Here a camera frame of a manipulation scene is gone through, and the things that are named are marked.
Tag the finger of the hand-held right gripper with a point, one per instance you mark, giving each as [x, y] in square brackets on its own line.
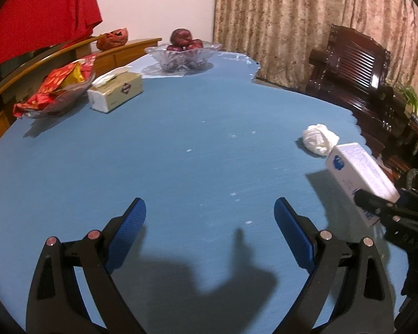
[405, 198]
[369, 200]

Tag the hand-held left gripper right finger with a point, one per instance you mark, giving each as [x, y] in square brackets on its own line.
[294, 229]

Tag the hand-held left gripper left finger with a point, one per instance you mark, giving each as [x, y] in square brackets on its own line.
[129, 229]

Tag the white carton box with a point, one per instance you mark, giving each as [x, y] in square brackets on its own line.
[358, 177]

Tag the white tissue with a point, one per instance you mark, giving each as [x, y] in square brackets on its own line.
[318, 139]

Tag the green potted plant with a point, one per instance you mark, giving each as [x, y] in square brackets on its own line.
[416, 102]

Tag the dark wooden armchair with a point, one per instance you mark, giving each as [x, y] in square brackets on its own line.
[355, 76]

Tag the white tissue box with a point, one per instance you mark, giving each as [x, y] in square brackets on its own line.
[116, 92]

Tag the glass snack bowl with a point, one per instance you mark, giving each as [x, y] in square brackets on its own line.
[69, 97]

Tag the red snack packet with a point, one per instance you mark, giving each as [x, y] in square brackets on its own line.
[47, 88]

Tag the yellow snack packet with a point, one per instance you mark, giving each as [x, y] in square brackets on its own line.
[72, 76]

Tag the glass fruit bowl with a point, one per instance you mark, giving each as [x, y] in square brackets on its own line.
[183, 59]

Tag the wooden sideboard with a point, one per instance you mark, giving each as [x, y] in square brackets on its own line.
[132, 50]

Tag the small red apple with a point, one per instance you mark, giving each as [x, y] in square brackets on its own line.
[174, 47]
[194, 44]

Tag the orange plastic bag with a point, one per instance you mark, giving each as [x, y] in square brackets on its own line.
[112, 40]

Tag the large red apple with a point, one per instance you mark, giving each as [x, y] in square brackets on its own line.
[181, 37]

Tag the beige patterned curtain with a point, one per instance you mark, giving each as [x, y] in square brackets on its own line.
[282, 17]

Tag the red cloth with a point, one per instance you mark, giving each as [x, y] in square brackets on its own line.
[45, 10]

